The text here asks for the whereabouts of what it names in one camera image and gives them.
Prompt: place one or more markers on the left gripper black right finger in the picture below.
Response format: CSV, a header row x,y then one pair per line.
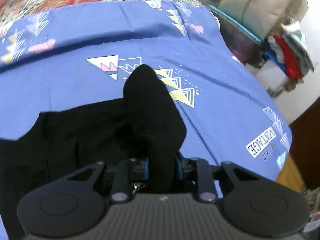
x,y
250,202

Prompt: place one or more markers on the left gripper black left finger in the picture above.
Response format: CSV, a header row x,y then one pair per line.
x,y
77,202

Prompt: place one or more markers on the black pants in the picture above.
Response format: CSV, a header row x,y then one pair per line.
x,y
143,124

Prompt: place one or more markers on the blue patterned bed sheet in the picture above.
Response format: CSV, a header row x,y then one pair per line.
x,y
69,57

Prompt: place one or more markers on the pile of colourful clothes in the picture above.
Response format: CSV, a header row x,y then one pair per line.
x,y
288,49

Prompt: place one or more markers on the beige fabric storage bag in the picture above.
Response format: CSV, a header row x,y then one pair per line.
x,y
261,17

